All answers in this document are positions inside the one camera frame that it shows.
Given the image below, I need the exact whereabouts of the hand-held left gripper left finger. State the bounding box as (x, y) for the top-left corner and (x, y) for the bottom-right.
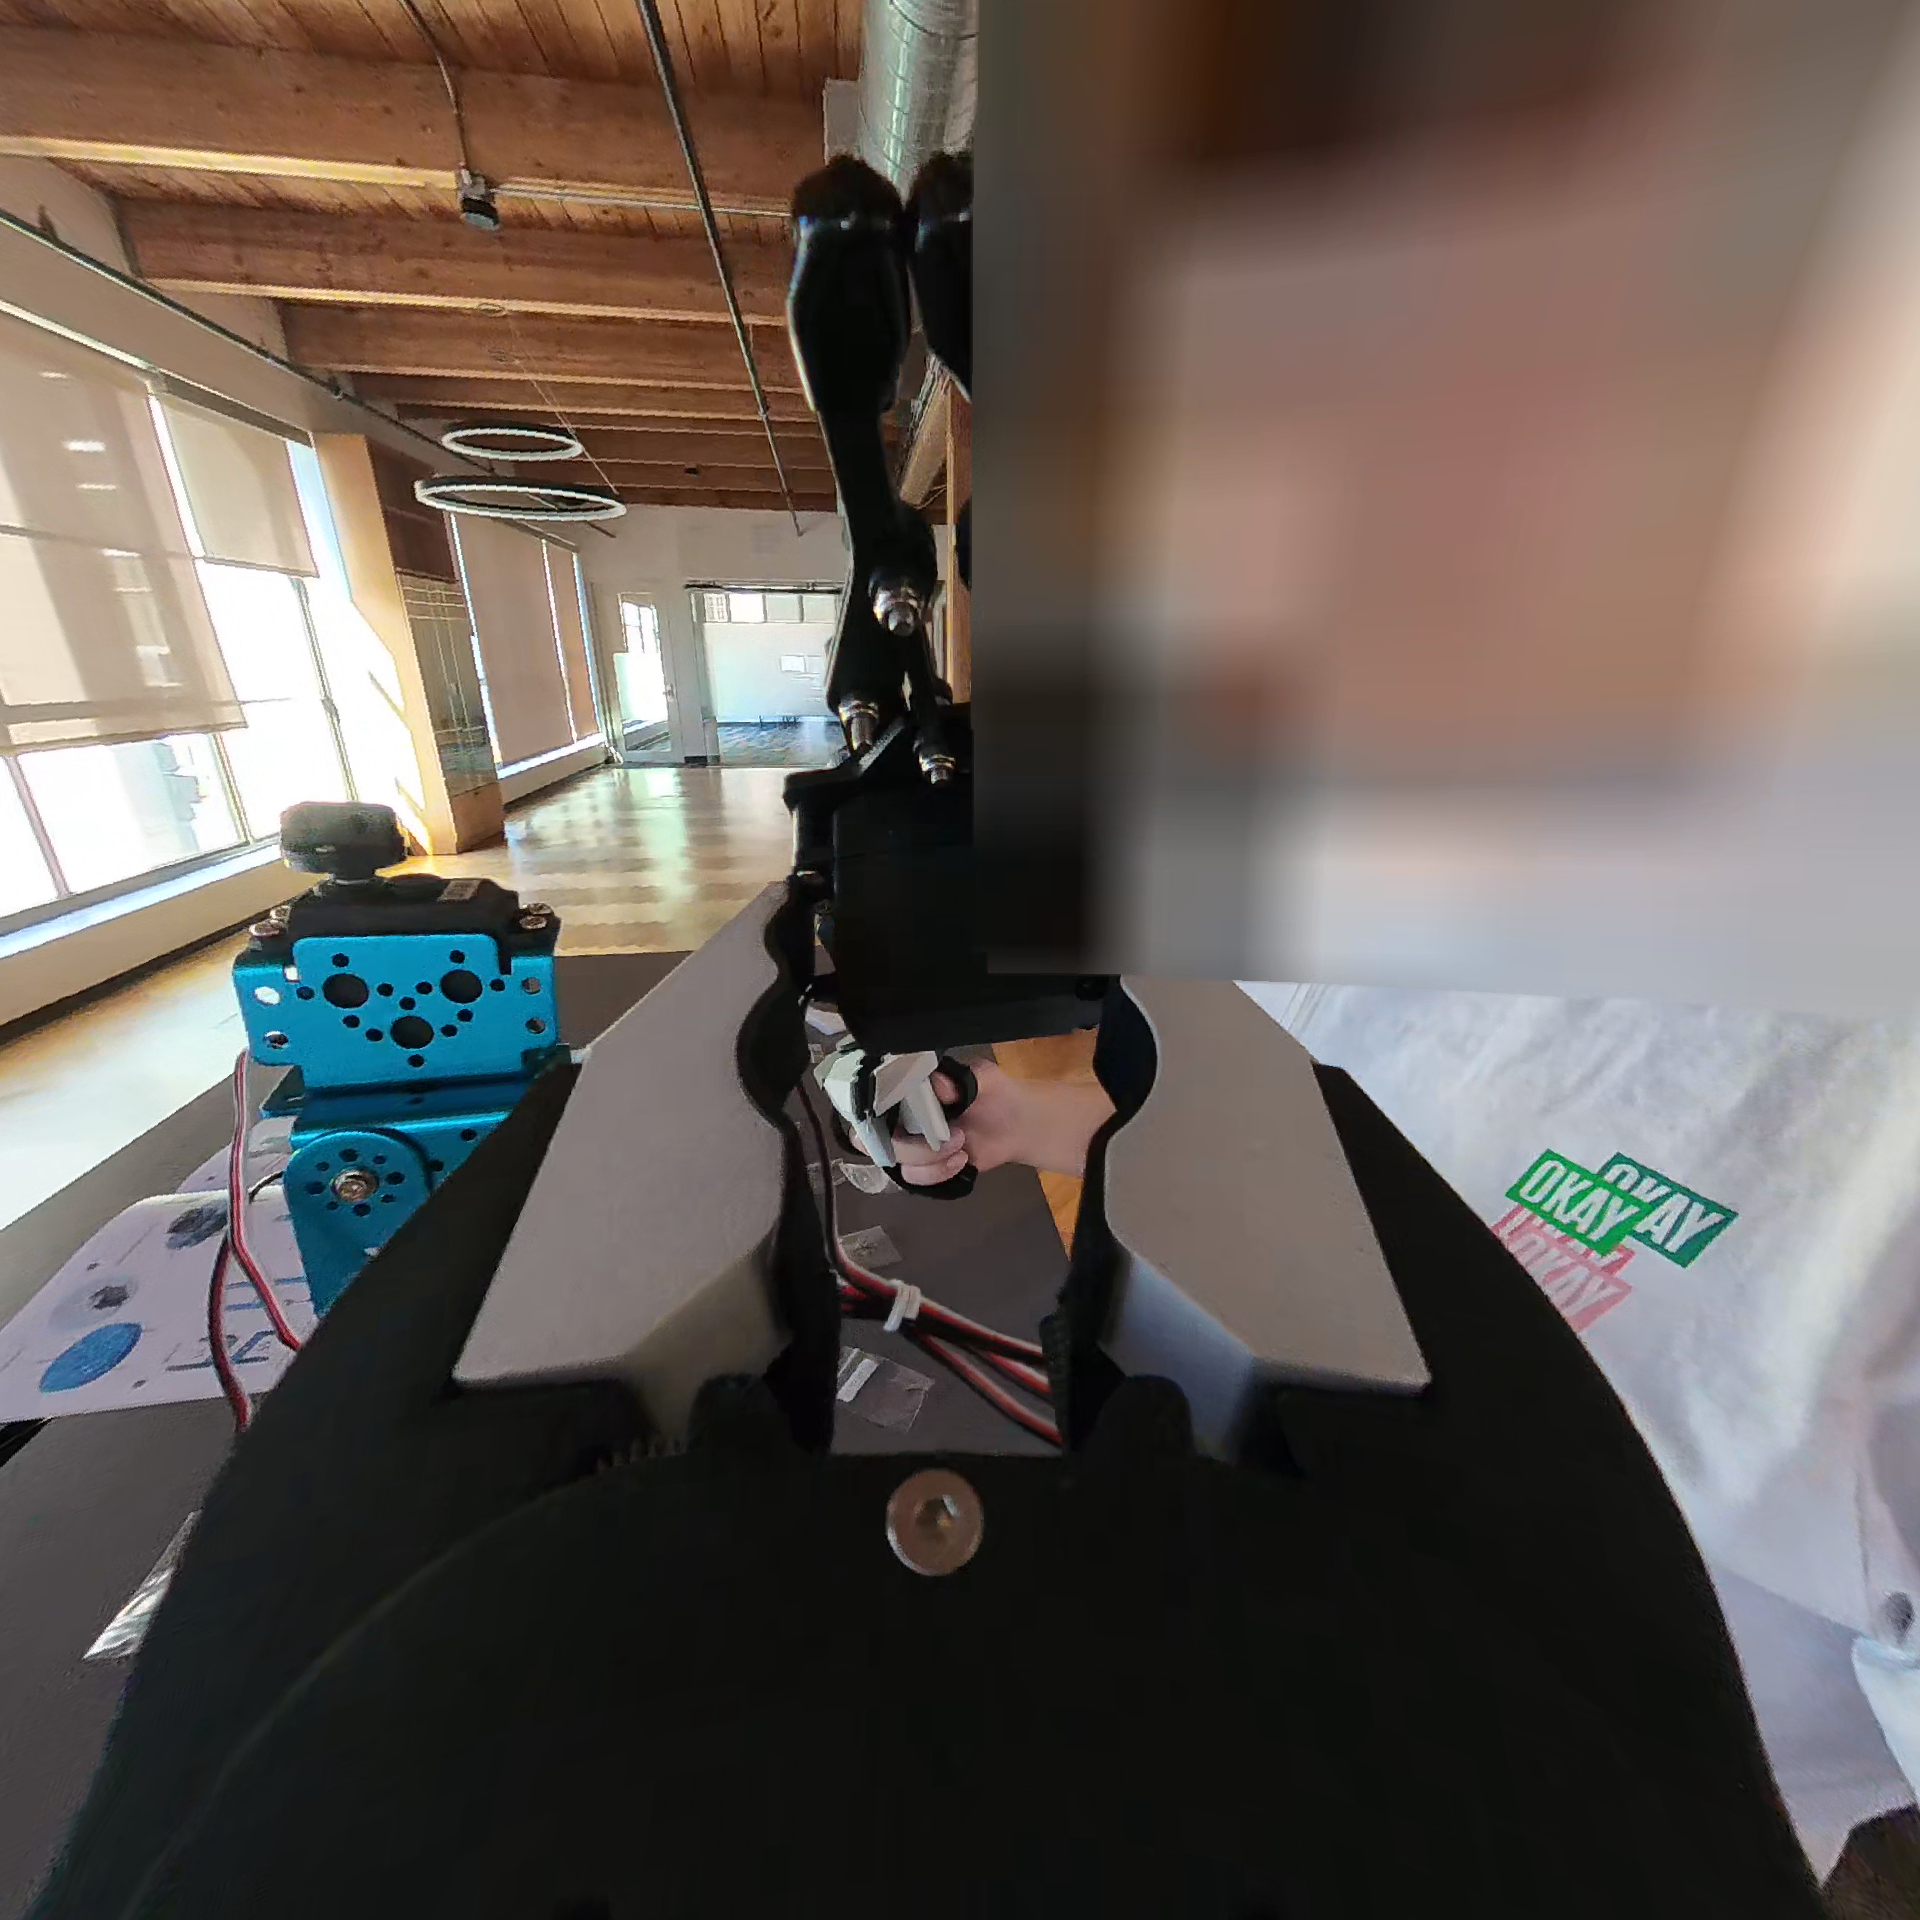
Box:
(454, 883), (845, 1455)

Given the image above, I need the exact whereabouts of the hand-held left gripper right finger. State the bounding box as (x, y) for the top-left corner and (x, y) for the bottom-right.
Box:
(1043, 977), (1431, 1455)

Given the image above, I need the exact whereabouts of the black toy claw with servo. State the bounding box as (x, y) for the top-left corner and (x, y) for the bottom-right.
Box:
(783, 152), (1125, 1058)

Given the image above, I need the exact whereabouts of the claw servo cable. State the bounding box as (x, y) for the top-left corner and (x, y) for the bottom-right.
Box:
(829, 1253), (1064, 1455)

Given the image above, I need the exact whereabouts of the blue toy robot arm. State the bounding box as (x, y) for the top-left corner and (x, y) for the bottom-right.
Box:
(228, 801), (584, 1329)

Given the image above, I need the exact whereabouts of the person's right hand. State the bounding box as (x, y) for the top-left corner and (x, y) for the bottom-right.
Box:
(886, 1069), (1125, 1205)

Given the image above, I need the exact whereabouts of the assembly instruction booklet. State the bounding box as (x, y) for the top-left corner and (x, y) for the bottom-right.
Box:
(0, 1169), (325, 1427)

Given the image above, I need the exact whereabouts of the beige roller blind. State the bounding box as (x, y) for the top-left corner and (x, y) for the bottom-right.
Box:
(0, 307), (251, 758)
(152, 387), (319, 579)

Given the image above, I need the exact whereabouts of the thin ceiling sprinkler pipe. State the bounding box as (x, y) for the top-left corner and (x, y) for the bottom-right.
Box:
(632, 0), (806, 531)

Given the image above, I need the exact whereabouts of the arm servo cable bundle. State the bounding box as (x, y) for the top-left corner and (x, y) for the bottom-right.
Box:
(208, 1047), (308, 1441)

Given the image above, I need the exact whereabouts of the large ring ceiling light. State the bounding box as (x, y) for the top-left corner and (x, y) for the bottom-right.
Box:
(409, 473), (632, 526)

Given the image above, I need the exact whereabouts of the silver ventilation duct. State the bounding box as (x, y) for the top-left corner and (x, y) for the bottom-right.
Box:
(856, 0), (980, 203)

